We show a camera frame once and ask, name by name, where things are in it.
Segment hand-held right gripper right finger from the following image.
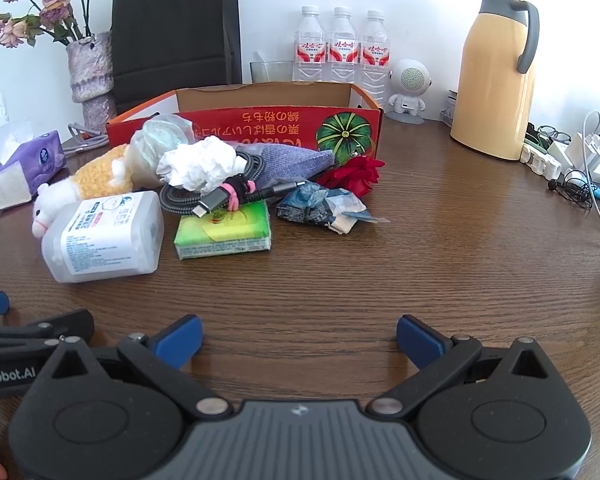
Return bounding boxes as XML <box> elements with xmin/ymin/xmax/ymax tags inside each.
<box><xmin>367</xmin><ymin>314</ymin><xmax>551</xmax><ymax>418</ymax></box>

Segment red fabric flower hair clip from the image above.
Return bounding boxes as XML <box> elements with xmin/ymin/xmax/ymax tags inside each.
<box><xmin>316</xmin><ymin>155</ymin><xmax>386</xmax><ymax>198</ymax></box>

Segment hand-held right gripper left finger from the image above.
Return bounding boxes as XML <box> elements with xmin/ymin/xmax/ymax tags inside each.
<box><xmin>45</xmin><ymin>314</ymin><xmax>233</xmax><ymax>422</ymax></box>

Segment white plastic bottle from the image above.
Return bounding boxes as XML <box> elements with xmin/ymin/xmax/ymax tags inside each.
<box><xmin>41</xmin><ymin>191</ymin><xmax>165</xmax><ymax>284</ymax></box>

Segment yellow thermos jug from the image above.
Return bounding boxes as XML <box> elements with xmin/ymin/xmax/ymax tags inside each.
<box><xmin>449</xmin><ymin>0</ymin><xmax>541</xmax><ymax>162</ymax></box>

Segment purple cloth drawstring pouch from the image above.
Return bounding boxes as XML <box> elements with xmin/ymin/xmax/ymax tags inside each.
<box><xmin>230</xmin><ymin>142</ymin><xmax>337</xmax><ymax>188</ymax></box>

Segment white chargers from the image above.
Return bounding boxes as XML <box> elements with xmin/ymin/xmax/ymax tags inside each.
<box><xmin>562</xmin><ymin>127</ymin><xmax>600</xmax><ymax>183</ymax></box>

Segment clear glass cup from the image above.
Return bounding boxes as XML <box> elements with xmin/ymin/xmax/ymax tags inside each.
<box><xmin>250</xmin><ymin>50</ymin><xmax>296</xmax><ymax>85</ymax></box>

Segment pale green plastic bag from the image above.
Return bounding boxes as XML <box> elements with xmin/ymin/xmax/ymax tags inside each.
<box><xmin>129</xmin><ymin>112</ymin><xmax>196</xmax><ymax>186</ymax></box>

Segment green tissue packet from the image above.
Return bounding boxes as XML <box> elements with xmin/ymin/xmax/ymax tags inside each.
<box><xmin>174</xmin><ymin>199</ymin><xmax>272</xmax><ymax>261</ymax></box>

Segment lavender braided cable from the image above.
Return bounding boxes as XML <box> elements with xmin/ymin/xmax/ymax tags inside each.
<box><xmin>60</xmin><ymin>122</ymin><xmax>112</xmax><ymax>156</ymax></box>

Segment clear water bottle red label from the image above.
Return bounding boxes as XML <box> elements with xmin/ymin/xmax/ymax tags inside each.
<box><xmin>292</xmin><ymin>6</ymin><xmax>329</xmax><ymax>83</ymax></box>
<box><xmin>326</xmin><ymin>6</ymin><xmax>362</xmax><ymax>85</ymax></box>
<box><xmin>359</xmin><ymin>10</ymin><xmax>392</xmax><ymax>108</ymax></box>

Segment grey braided usb cable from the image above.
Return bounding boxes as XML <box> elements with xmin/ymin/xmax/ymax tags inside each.
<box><xmin>159</xmin><ymin>152</ymin><xmax>311</xmax><ymax>220</ymax></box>

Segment white and yellow plush toy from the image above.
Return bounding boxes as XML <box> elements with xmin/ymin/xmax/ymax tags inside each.
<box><xmin>31</xmin><ymin>142</ymin><xmax>133</xmax><ymax>241</ymax></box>

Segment purple tissue box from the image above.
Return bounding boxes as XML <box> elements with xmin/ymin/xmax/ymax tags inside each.
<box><xmin>0</xmin><ymin>121</ymin><xmax>67</xmax><ymax>212</ymax></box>

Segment white wrapper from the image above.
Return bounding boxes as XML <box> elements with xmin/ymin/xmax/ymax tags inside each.
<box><xmin>322</xmin><ymin>187</ymin><xmax>391</xmax><ymax>236</ymax></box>

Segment black earphones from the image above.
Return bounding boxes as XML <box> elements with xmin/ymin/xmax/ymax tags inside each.
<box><xmin>547</xmin><ymin>169</ymin><xmax>596</xmax><ymax>209</ymax></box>

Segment red cardboard box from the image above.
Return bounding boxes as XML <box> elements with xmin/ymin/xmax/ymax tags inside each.
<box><xmin>105</xmin><ymin>82</ymin><xmax>386</xmax><ymax>166</ymax></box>

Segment black eyeglasses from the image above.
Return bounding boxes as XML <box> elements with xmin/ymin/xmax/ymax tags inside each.
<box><xmin>527</xmin><ymin>124</ymin><xmax>573</xmax><ymax>148</ymax></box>

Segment white tissue paper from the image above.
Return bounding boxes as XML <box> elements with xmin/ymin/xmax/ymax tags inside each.
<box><xmin>156</xmin><ymin>136</ymin><xmax>248</xmax><ymax>193</ymax></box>

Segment mottled purple vase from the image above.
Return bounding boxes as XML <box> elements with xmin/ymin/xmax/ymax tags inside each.
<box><xmin>67</xmin><ymin>31</ymin><xmax>118</xmax><ymax>121</ymax></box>

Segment dark blue wrapper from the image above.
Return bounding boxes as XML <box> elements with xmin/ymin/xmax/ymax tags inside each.
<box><xmin>276</xmin><ymin>182</ymin><xmax>341</xmax><ymax>226</ymax></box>

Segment white robot-shaped speaker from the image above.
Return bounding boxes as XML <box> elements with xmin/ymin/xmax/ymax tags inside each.
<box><xmin>384</xmin><ymin>58</ymin><xmax>433</xmax><ymax>125</ymax></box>

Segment black paper bag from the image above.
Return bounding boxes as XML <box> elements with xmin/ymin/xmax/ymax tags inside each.
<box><xmin>111</xmin><ymin>0</ymin><xmax>243</xmax><ymax>116</ymax></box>

